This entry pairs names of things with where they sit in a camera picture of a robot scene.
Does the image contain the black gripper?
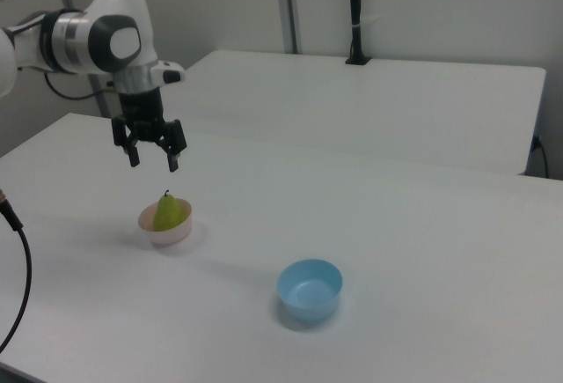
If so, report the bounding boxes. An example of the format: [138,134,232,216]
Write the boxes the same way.
[111,86,186,173]

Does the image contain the green pear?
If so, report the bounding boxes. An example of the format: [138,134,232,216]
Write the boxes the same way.
[152,188,186,232]

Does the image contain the pink plastic bowl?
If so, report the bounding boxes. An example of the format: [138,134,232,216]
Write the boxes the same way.
[137,198,194,249]

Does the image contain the blue plastic bowl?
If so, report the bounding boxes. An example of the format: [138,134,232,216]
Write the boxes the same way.
[275,258,344,325]

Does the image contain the white table behind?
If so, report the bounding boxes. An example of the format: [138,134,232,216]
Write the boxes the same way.
[178,49,547,176]

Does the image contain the black cable behind robot arm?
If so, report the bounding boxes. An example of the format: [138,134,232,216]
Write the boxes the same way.
[43,72,116,102]

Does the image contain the black cable with metal connector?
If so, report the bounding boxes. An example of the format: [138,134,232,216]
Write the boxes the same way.
[0,188,33,352]

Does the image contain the black camera pole with clamp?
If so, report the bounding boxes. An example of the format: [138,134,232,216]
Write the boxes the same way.
[344,0,371,67]

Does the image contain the black cable at table edge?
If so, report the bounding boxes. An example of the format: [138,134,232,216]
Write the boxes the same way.
[530,135,550,179]

